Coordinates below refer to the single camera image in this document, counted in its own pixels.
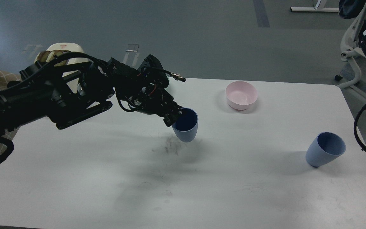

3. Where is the cream toaster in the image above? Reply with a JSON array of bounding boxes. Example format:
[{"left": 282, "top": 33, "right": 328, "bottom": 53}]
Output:
[{"left": 34, "top": 42, "right": 89, "bottom": 93}]

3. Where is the white table leg base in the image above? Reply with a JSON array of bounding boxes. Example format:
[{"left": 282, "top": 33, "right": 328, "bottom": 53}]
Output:
[{"left": 290, "top": 0, "right": 339, "bottom": 13}]

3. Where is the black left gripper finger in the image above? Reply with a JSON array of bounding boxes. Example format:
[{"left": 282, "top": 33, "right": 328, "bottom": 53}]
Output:
[{"left": 164, "top": 108, "right": 183, "bottom": 127}]

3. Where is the pink bowl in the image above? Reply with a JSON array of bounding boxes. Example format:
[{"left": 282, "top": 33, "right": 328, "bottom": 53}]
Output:
[{"left": 225, "top": 81, "right": 259, "bottom": 111}]

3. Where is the blue cup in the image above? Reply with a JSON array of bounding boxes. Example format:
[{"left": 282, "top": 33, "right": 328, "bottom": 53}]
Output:
[
  {"left": 172, "top": 108, "right": 199, "bottom": 142},
  {"left": 305, "top": 132, "right": 347, "bottom": 168}
]

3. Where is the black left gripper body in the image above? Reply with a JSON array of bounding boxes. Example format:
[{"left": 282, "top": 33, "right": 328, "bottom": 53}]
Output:
[{"left": 116, "top": 55, "right": 179, "bottom": 119}]

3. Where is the white office chair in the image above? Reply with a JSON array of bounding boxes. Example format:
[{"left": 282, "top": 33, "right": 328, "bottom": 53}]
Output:
[{"left": 335, "top": 0, "right": 366, "bottom": 100}]

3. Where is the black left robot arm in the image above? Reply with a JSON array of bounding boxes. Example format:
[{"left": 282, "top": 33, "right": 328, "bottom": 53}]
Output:
[{"left": 0, "top": 51, "right": 186, "bottom": 164}]

